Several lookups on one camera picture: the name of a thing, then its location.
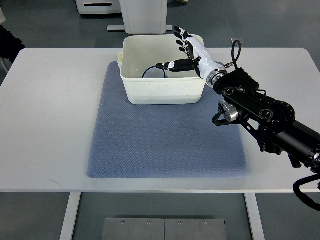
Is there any white table leg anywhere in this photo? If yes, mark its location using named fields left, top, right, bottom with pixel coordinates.
left=244, top=193, right=265, bottom=240
left=59, top=192, right=81, bottom=240

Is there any white cabinet with slot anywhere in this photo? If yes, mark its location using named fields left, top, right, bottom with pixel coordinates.
left=75, top=0, right=122, bottom=15

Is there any blue textured mat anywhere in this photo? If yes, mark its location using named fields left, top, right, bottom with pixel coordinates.
left=87, top=62, right=249, bottom=179

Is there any left white table leg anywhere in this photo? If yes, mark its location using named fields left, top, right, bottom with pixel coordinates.
left=59, top=192, right=81, bottom=240

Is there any white pedestal base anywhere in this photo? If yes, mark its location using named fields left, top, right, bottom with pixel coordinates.
left=107, top=0, right=173, bottom=35

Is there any small grey floor plate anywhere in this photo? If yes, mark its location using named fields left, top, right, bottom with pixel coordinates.
left=230, top=37, right=244, bottom=46

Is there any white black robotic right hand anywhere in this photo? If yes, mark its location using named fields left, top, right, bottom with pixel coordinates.
left=155, top=26, right=228, bottom=88

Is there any right white table leg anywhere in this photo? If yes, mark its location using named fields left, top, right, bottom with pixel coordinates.
left=244, top=193, right=265, bottom=240

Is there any blue mug white inside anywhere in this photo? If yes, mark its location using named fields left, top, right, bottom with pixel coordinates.
left=142, top=66, right=168, bottom=79

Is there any white plastic box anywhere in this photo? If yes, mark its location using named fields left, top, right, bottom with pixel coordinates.
left=118, top=34, right=205, bottom=105

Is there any dark clothed person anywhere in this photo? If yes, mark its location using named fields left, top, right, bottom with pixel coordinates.
left=0, top=25, right=25, bottom=63

